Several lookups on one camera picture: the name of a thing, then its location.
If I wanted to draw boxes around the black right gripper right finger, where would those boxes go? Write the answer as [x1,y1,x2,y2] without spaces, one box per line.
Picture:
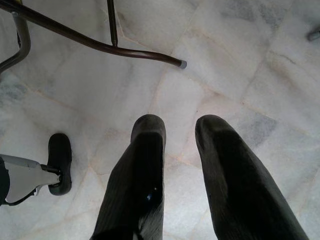
[194,114,311,240]

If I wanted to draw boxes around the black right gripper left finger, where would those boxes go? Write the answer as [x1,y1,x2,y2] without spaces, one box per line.
[92,114,166,240]

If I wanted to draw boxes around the black robot foot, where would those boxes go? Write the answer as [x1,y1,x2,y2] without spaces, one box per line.
[47,133,73,195]

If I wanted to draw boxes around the brown metal chair frame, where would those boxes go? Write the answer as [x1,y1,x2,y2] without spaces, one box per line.
[0,0,188,69]

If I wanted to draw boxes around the grey-green metal tube frame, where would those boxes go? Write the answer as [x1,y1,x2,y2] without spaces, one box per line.
[0,12,31,78]

